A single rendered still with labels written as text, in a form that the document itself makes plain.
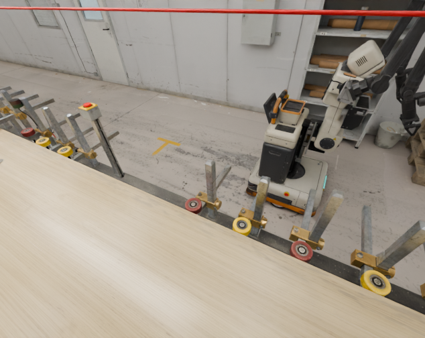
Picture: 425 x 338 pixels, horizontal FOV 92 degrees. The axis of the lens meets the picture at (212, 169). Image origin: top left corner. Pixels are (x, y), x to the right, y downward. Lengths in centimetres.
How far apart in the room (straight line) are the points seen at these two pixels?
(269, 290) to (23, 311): 83
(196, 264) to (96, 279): 37
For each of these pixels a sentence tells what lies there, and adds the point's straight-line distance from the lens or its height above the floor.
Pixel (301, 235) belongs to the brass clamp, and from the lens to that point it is 103.
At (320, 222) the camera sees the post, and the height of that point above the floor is 98.
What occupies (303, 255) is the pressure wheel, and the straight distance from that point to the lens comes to 92.
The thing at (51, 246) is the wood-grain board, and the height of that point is 90.
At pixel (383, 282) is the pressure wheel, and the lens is 100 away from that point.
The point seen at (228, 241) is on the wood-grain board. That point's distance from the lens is 90.
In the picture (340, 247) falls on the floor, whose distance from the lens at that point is 214.
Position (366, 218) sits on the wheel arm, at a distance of 123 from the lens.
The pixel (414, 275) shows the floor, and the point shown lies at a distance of 232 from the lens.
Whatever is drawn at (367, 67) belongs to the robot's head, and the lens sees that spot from 164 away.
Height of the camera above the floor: 169
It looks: 42 degrees down
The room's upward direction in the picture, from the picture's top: 3 degrees counter-clockwise
